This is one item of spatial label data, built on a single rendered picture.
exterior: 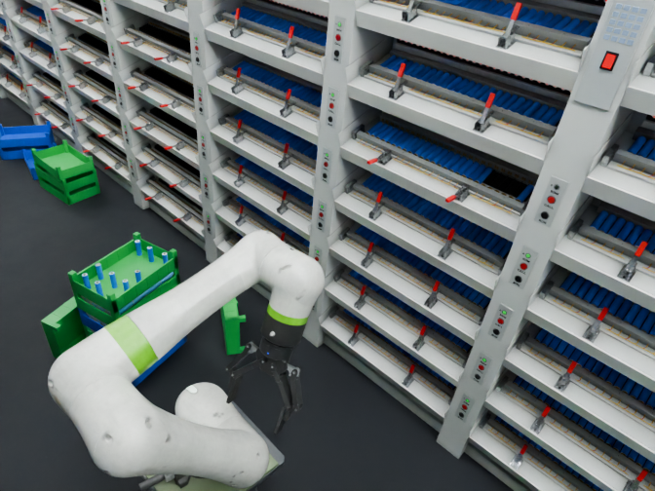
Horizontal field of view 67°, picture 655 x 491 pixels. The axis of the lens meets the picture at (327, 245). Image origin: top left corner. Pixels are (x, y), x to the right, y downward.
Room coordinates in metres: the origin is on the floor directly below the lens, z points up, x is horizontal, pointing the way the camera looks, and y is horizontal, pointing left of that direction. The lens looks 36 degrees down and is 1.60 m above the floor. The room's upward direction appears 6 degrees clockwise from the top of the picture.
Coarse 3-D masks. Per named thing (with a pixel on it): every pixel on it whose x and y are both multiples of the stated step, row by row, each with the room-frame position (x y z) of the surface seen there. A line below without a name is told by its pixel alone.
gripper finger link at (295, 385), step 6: (294, 372) 0.70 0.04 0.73; (294, 378) 0.69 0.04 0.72; (294, 384) 0.68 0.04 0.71; (294, 390) 0.68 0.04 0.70; (300, 390) 0.69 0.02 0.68; (294, 396) 0.67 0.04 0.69; (300, 396) 0.68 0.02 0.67; (294, 402) 0.67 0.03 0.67; (300, 402) 0.67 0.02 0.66; (294, 408) 0.66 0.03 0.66
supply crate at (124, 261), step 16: (112, 256) 1.37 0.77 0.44; (128, 256) 1.42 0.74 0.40; (144, 256) 1.43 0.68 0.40; (160, 256) 1.43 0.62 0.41; (176, 256) 1.39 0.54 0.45; (80, 272) 1.25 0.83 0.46; (128, 272) 1.33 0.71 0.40; (144, 272) 1.34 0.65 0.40; (160, 272) 1.31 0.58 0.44; (80, 288) 1.19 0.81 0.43; (112, 288) 1.24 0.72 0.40; (144, 288) 1.25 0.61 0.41; (112, 304) 1.13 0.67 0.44
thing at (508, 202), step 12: (360, 132) 1.45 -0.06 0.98; (372, 144) 1.42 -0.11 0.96; (384, 144) 1.39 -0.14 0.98; (408, 156) 1.33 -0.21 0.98; (432, 168) 1.27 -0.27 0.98; (456, 180) 1.22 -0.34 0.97; (468, 180) 1.21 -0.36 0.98; (480, 192) 1.18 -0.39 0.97; (492, 192) 1.16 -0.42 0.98; (504, 204) 1.13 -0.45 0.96; (516, 204) 1.11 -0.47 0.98
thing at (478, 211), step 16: (368, 112) 1.53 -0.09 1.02; (352, 128) 1.47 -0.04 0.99; (368, 128) 1.51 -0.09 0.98; (352, 144) 1.44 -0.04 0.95; (352, 160) 1.41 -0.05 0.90; (368, 160) 1.36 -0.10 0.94; (384, 176) 1.33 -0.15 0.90; (400, 176) 1.28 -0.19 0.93; (416, 176) 1.27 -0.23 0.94; (512, 176) 1.24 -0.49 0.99; (416, 192) 1.25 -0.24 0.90; (432, 192) 1.21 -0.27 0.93; (448, 192) 1.20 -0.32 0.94; (448, 208) 1.19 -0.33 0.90; (464, 208) 1.15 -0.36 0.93; (480, 208) 1.13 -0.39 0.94; (496, 208) 1.13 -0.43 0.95; (480, 224) 1.12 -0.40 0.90; (496, 224) 1.09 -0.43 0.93; (512, 224) 1.07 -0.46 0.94; (512, 240) 1.06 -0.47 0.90
